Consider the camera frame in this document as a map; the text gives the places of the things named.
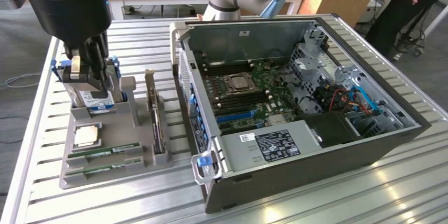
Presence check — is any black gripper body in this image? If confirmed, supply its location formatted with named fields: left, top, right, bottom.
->
left=24, top=0, right=113, bottom=44

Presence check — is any green RAM stick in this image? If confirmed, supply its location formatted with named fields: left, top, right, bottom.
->
left=67, top=142, right=141, bottom=158
left=64, top=164, right=128, bottom=177

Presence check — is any grey parts rack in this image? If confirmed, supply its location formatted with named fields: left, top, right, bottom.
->
left=59, top=75, right=176, bottom=190

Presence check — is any silver CPU chip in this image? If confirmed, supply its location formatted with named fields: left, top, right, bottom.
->
left=229, top=77, right=251, bottom=90
left=72, top=125, right=101, bottom=148

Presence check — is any graphics card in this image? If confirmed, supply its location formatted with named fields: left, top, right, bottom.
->
left=144, top=68, right=167, bottom=156

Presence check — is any CPU in motherboard socket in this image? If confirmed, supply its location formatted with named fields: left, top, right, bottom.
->
left=221, top=73, right=257, bottom=95

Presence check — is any blue expansion slot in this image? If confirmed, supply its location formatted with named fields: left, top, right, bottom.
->
left=215, top=110, right=256, bottom=124

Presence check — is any blue case latch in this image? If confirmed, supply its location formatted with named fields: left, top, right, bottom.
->
left=195, top=156, right=212, bottom=168

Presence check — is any grey power supply unit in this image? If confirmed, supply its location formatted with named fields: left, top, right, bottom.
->
left=212, top=120, right=324, bottom=179

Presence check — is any green motherboard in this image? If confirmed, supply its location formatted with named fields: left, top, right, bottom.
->
left=195, top=58, right=305, bottom=136

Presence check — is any silver chipset heatsink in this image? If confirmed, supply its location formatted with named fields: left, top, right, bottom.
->
left=268, top=115, right=288, bottom=127

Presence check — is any black PC case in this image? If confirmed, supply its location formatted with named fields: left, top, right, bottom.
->
left=169, top=13, right=432, bottom=215

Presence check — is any white machine cabinet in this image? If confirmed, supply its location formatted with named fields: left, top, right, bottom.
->
left=357, top=0, right=379, bottom=24

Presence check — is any black wheeled stand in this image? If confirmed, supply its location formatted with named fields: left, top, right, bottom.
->
left=392, top=28, right=427, bottom=61

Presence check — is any person in dark trousers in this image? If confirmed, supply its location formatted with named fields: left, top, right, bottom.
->
left=365, top=0, right=448, bottom=62

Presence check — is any white metal table leg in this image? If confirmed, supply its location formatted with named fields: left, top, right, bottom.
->
left=424, top=8, right=448, bottom=40

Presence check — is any hard disk with blue bracket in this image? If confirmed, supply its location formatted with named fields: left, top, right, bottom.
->
left=49, top=55, right=123, bottom=116

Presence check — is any white floor cable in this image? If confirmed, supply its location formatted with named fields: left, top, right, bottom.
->
left=5, top=73, right=44, bottom=89

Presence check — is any red orange wire bundle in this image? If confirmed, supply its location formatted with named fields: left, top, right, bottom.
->
left=331, top=87, right=353, bottom=111

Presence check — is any blue disk wire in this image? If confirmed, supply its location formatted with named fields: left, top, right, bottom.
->
left=349, top=85, right=384, bottom=116

